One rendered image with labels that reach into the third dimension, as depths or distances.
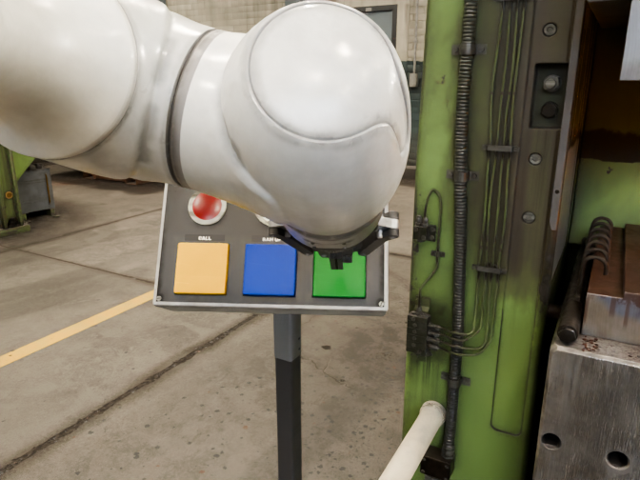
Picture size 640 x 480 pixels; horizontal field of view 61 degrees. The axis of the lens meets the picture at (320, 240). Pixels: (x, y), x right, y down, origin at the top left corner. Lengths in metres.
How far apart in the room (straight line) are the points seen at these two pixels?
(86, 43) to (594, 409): 0.77
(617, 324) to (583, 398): 0.12
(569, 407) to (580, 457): 0.08
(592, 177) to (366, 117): 1.08
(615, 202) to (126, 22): 1.14
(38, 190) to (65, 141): 5.45
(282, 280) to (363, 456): 1.35
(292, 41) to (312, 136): 0.05
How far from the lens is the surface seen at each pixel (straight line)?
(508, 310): 1.05
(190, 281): 0.80
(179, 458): 2.10
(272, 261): 0.78
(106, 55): 0.31
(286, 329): 0.94
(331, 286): 0.77
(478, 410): 1.15
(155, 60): 0.32
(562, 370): 0.85
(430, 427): 1.11
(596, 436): 0.90
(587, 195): 1.32
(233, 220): 0.82
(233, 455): 2.08
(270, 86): 0.26
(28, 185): 5.72
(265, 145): 0.26
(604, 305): 0.87
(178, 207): 0.84
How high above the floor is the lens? 1.27
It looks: 17 degrees down
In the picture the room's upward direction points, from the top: straight up
